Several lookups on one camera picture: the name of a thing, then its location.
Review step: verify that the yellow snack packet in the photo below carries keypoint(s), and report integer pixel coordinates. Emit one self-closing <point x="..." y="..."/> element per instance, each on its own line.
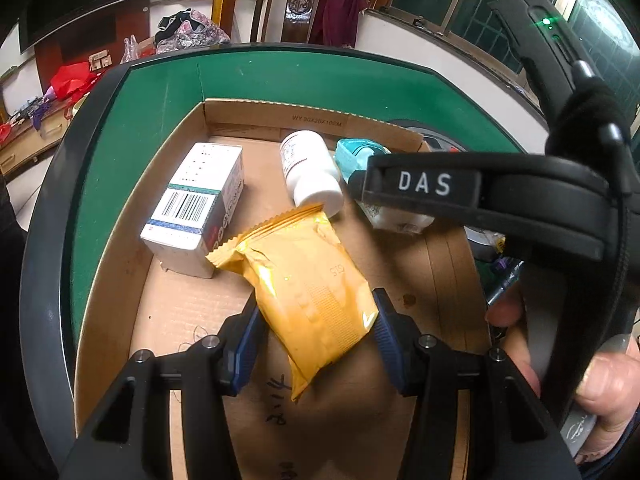
<point x="310" y="300"/>

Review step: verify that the pink clear plastic bag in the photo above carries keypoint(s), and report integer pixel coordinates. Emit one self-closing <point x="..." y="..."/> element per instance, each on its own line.
<point x="135" y="50"/>

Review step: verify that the brown cardboard box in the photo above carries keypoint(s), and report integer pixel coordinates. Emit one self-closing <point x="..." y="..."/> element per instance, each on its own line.
<point x="200" y="310"/>

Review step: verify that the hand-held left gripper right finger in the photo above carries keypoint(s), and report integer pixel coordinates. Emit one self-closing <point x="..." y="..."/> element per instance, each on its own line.
<point x="387" y="340"/>

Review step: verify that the low wooden cabinet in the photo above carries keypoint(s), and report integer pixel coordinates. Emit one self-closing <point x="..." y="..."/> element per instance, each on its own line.
<point x="25" y="145"/>

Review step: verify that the green felt black-rimmed table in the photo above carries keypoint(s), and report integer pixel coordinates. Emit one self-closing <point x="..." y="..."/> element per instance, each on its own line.
<point x="150" y="90"/>

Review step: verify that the dark wooden chair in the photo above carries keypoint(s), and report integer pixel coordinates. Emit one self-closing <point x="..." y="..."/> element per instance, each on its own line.
<point x="295" y="10"/>

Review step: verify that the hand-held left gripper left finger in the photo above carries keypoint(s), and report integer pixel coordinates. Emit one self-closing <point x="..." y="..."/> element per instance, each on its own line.
<point x="244" y="342"/>

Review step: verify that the floral fabric bag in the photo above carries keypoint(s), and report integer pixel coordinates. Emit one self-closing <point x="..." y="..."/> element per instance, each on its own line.
<point x="195" y="32"/>

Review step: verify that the teal tissue pack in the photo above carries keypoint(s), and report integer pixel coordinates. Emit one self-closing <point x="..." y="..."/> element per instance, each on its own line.
<point x="350" y="157"/>

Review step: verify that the green barred window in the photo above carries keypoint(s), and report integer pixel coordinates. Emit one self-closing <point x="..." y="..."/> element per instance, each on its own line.
<point x="480" y="5"/>

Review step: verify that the person's right hand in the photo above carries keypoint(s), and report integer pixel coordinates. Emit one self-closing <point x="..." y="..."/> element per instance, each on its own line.
<point x="610" y="390"/>

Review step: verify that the red plastic bag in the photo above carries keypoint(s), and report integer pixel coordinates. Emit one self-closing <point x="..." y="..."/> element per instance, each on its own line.
<point x="72" y="80"/>

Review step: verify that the maroon cloth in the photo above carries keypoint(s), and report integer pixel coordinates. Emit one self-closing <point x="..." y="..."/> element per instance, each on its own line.
<point x="340" y="10"/>

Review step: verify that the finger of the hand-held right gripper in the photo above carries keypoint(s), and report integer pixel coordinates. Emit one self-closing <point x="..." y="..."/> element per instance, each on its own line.
<point x="358" y="186"/>

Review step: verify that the white pill bottle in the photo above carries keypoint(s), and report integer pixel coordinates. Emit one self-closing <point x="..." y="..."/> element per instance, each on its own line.
<point x="310" y="170"/>

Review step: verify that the white barcode medicine box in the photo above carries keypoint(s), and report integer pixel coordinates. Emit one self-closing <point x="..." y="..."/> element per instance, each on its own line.
<point x="195" y="200"/>

